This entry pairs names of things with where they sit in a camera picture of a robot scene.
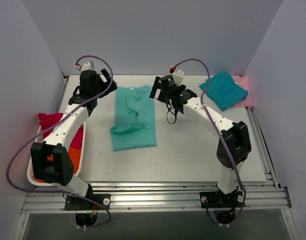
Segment mint green t shirt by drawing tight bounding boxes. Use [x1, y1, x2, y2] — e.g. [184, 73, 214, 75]
[109, 85, 157, 152]

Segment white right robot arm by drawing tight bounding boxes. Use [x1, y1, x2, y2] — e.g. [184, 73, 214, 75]
[149, 74, 252, 207]

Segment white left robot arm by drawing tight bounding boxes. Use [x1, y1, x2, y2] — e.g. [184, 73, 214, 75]
[30, 67, 117, 210]

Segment folded teal t shirt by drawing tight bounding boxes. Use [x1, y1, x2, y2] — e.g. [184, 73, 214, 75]
[199, 72, 244, 111]

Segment crimson red t shirt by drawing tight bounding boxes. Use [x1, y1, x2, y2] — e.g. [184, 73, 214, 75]
[37, 112, 84, 149]

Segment orange t shirt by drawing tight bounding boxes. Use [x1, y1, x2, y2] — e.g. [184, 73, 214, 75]
[31, 146, 82, 183]

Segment folded pink t shirt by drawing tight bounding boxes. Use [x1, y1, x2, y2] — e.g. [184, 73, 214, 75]
[232, 75, 255, 109]

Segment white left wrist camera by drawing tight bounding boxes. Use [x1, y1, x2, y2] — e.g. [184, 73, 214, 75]
[74, 60, 95, 72]

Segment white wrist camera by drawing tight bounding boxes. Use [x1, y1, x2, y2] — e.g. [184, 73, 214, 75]
[169, 65, 185, 86]
[74, 60, 95, 72]

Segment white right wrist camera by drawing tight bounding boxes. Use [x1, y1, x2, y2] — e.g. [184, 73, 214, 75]
[169, 65, 185, 86]

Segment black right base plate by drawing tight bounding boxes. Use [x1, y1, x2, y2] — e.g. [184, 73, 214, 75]
[199, 190, 245, 209]

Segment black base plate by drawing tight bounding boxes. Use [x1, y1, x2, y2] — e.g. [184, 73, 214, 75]
[199, 190, 245, 209]
[64, 193, 111, 211]

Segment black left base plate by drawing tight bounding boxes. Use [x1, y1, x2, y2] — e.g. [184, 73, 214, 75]
[64, 193, 111, 211]

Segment aluminium rail frame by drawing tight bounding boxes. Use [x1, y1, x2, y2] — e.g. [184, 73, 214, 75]
[12, 74, 301, 240]

